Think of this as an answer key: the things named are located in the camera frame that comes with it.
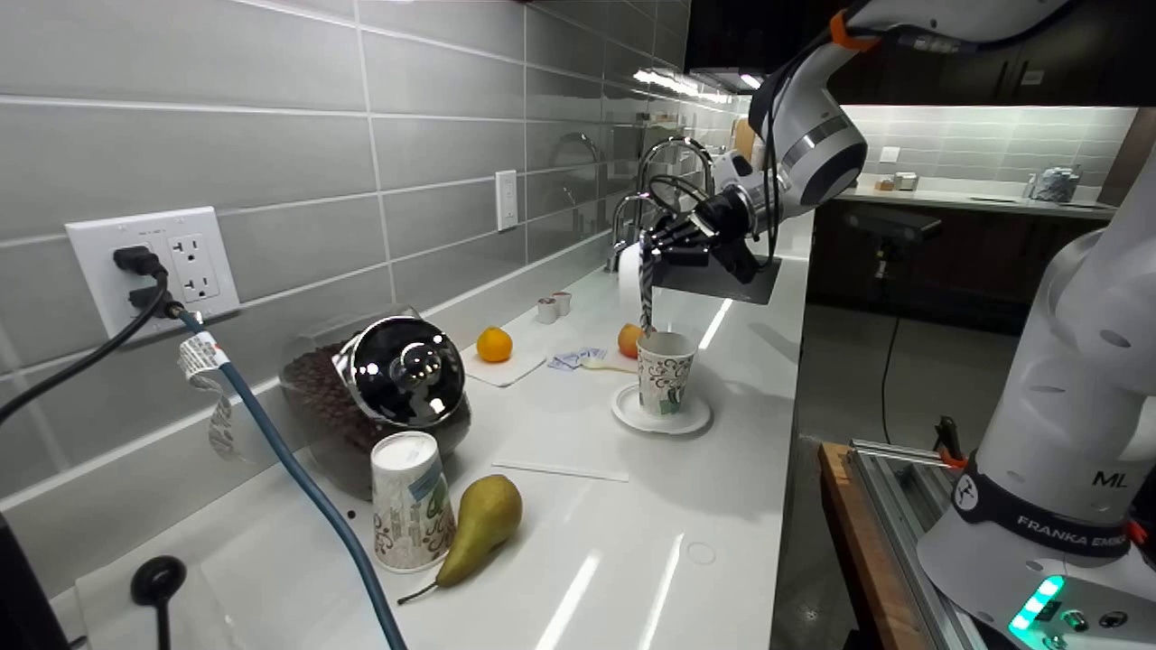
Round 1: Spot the white napkin under orange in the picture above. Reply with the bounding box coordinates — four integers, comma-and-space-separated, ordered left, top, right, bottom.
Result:
463, 355, 546, 387

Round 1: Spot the white wall outlet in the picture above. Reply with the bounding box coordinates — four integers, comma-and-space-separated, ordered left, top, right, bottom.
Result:
493, 168, 516, 231
66, 207, 238, 336

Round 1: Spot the orange fruit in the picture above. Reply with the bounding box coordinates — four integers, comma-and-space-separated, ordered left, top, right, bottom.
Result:
475, 324, 511, 366

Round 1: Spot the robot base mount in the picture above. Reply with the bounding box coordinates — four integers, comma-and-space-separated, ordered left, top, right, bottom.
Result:
916, 150, 1156, 650

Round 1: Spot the black cable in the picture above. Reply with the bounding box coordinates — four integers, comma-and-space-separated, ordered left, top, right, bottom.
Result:
0, 245, 190, 427

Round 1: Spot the white saucer plate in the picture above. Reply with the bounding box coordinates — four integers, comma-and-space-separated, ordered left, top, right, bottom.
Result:
610, 387, 710, 435

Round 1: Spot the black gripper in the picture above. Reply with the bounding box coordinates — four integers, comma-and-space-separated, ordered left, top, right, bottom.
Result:
646, 186, 761, 283

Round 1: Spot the white creamer pod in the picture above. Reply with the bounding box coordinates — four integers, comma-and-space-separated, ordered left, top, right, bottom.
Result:
552, 289, 570, 317
533, 295, 561, 324

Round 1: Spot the patterned paper coffee cup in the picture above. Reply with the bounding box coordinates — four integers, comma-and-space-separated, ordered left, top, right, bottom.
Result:
638, 333, 694, 413

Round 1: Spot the upside-down patterned paper cup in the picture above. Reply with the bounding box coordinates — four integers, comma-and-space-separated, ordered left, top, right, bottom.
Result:
367, 429, 455, 571

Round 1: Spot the red yellow apple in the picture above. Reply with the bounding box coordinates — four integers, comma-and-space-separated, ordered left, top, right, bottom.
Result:
617, 322, 646, 361

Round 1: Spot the cream plastic spoon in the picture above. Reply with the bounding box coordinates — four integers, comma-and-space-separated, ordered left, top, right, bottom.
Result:
576, 357, 637, 376

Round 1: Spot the green pear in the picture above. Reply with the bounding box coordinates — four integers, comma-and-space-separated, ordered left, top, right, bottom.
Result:
409, 473, 523, 598

